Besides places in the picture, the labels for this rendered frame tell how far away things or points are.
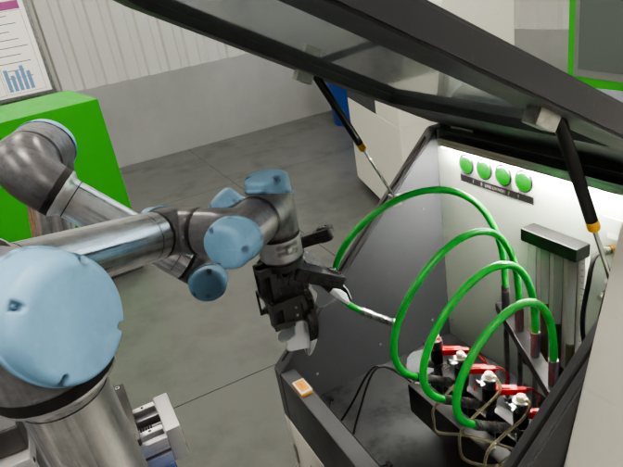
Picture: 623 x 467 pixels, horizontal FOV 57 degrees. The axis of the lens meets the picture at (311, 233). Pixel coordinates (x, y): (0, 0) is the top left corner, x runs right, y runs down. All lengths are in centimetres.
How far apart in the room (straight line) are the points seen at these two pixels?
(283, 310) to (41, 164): 49
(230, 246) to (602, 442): 64
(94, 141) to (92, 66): 324
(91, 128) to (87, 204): 313
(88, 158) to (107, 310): 372
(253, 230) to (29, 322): 41
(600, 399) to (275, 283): 54
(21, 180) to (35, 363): 64
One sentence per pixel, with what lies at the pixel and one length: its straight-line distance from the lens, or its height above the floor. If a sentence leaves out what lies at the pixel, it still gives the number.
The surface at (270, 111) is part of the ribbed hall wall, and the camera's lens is 800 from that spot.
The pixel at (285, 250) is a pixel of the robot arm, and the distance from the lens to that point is 95.
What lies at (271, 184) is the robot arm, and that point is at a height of 157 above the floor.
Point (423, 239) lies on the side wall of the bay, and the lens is 158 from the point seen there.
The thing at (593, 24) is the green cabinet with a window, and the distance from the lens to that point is 405.
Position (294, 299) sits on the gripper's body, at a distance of 100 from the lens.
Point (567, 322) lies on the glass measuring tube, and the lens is 134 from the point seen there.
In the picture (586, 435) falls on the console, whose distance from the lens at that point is 105.
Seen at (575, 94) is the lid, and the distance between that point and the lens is 76.
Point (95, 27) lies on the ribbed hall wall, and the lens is 740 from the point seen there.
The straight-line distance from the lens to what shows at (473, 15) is 408.
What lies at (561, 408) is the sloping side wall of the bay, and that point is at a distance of 103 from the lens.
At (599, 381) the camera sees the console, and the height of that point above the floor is 123.
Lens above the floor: 186
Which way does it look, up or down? 24 degrees down
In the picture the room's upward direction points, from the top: 10 degrees counter-clockwise
